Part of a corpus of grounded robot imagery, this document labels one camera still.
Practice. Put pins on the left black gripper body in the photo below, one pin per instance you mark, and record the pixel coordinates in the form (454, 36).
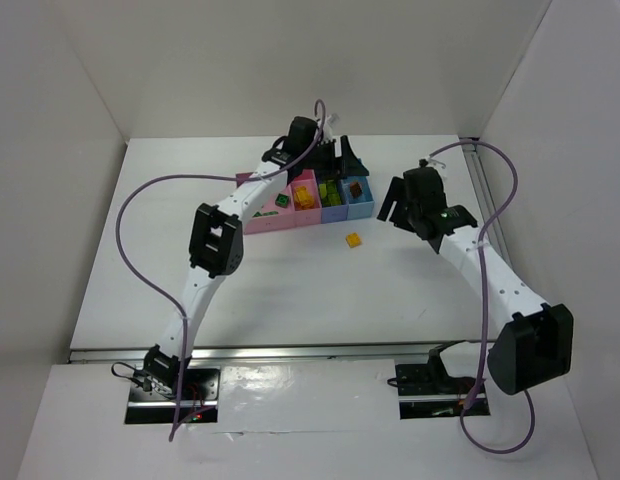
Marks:
(335, 158)

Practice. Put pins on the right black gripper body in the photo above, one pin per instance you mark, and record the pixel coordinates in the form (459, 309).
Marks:
(402, 206)

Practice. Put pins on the brown orange lego brick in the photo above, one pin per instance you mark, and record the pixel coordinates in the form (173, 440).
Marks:
(355, 189)

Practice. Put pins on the lime long lego brick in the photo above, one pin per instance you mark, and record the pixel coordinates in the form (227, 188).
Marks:
(329, 194)

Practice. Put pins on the yellow square lego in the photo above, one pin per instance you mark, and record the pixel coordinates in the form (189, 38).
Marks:
(353, 240)

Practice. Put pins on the green lego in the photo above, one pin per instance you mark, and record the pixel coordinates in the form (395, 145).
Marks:
(266, 214)
(282, 201)

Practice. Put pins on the orange lego plate stack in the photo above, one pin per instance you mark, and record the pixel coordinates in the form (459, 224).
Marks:
(303, 198)

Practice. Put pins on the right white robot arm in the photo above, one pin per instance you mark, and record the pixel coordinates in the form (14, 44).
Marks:
(525, 340)

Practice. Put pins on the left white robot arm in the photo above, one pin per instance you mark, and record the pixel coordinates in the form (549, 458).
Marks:
(216, 245)

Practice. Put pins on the light blue container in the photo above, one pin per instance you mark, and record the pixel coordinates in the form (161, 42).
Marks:
(363, 206)

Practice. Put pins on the dark blue container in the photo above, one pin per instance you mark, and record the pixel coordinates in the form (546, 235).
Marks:
(334, 207)

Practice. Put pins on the small pink container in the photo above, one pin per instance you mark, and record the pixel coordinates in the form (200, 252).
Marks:
(307, 217)

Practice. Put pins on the large pink container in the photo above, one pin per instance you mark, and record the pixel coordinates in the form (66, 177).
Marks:
(284, 220)

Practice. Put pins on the right aluminium rail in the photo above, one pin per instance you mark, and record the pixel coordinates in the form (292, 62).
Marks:
(486, 206)

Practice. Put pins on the aluminium rail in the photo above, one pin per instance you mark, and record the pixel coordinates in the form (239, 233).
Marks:
(286, 353)
(486, 206)

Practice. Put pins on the front aluminium rail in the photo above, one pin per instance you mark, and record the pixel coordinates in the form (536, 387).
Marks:
(286, 353)

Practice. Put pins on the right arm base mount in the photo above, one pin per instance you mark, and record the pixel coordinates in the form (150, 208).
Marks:
(426, 390)

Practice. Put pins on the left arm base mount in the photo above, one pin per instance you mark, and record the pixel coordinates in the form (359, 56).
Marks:
(150, 403)

